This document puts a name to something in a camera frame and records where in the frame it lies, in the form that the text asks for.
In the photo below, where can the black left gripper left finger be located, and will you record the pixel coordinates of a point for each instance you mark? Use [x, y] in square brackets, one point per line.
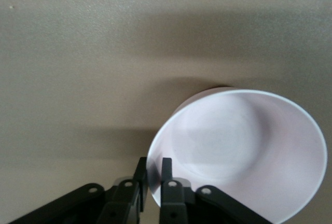
[122, 203]

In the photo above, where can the brown table mat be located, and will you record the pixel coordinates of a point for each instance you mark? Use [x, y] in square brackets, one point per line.
[77, 53]

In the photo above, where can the pink bowl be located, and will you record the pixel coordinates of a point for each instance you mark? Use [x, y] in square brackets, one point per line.
[233, 143]

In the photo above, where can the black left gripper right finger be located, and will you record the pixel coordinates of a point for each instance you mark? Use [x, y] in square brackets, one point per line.
[173, 203]

